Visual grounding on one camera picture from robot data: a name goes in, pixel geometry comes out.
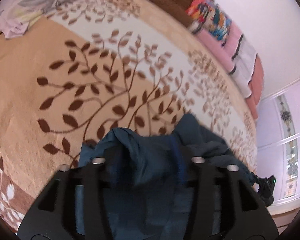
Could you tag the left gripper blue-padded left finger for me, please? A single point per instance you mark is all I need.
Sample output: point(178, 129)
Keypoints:
point(92, 220)

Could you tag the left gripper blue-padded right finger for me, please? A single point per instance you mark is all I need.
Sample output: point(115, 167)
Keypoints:
point(196, 172)

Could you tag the colourful cartoon pillow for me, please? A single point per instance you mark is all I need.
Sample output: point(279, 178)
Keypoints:
point(207, 15)

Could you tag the leaf-patterned beige bedspread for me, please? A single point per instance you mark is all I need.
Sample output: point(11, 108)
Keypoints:
point(93, 65)

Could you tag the pink striped folded quilt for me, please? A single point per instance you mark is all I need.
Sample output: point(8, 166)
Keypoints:
point(241, 61)

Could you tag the dark teal quilted jacket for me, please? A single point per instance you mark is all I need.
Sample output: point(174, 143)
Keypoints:
point(148, 198)

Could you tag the white decorated cabinet door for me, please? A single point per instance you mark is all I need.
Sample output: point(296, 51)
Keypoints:
point(278, 146)

